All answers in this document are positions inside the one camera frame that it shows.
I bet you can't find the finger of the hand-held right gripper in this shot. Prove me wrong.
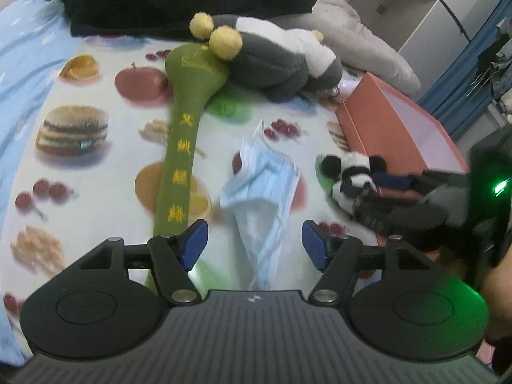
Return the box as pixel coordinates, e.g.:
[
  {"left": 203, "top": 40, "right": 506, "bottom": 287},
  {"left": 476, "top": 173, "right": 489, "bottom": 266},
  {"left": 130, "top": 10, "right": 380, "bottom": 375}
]
[
  {"left": 354, "top": 190, "right": 404, "bottom": 236},
  {"left": 370, "top": 168, "right": 470, "bottom": 193}
]

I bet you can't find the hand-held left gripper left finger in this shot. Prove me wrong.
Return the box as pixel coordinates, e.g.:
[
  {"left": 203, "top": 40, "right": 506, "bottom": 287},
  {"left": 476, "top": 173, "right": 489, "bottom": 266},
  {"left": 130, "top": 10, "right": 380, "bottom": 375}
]
[{"left": 66, "top": 219, "right": 209, "bottom": 305}]

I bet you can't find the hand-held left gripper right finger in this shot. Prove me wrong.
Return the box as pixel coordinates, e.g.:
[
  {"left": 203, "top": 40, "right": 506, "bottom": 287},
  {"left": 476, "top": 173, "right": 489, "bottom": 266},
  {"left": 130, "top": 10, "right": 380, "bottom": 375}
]
[{"left": 301, "top": 220, "right": 446, "bottom": 305}]

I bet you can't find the small panda plush toy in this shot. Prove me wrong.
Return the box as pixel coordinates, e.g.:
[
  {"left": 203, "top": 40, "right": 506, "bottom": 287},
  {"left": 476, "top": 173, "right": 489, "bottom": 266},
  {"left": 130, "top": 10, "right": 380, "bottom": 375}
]
[{"left": 322, "top": 152, "right": 388, "bottom": 212}]

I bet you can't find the orange cardboard box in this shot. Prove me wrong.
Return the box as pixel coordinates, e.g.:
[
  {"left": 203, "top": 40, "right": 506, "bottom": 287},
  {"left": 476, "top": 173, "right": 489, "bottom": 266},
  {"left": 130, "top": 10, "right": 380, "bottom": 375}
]
[{"left": 335, "top": 72, "right": 469, "bottom": 177}]

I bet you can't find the blue curtain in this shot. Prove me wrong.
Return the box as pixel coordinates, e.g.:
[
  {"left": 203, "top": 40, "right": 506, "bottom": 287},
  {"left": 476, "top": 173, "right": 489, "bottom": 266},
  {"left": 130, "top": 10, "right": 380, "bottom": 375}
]
[{"left": 416, "top": 2, "right": 512, "bottom": 140}]

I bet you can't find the green fabric massage hammer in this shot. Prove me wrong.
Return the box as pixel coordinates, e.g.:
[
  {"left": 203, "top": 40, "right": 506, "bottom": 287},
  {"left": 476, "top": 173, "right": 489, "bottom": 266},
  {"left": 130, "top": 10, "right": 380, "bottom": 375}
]
[{"left": 145, "top": 44, "right": 229, "bottom": 292}]

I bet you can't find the grey blue hanging jacket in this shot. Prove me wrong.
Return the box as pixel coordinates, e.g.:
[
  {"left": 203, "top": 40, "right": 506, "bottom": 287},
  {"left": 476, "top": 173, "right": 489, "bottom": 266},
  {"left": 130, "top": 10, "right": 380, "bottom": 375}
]
[{"left": 476, "top": 20, "right": 512, "bottom": 121}]

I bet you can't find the food print mat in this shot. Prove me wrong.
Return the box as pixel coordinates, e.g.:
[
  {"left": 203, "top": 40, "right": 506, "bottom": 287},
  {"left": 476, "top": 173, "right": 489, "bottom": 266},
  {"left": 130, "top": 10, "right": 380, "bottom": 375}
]
[{"left": 0, "top": 34, "right": 473, "bottom": 316}]

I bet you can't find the grey quilt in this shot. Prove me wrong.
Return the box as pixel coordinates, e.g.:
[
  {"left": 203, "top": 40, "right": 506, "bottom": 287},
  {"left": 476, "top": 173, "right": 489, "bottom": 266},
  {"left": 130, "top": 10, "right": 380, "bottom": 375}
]
[{"left": 280, "top": 0, "right": 421, "bottom": 97}]

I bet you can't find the grey penguin plush toy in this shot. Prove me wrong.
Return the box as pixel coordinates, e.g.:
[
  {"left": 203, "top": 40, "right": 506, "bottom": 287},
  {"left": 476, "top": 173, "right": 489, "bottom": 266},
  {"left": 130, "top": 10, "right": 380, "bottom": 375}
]
[{"left": 189, "top": 12, "right": 344, "bottom": 102}]

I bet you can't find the grey wardrobe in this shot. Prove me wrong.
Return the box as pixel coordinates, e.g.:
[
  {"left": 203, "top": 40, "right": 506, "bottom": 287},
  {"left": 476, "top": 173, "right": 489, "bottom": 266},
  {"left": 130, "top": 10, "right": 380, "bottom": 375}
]
[{"left": 348, "top": 0, "right": 500, "bottom": 89}]

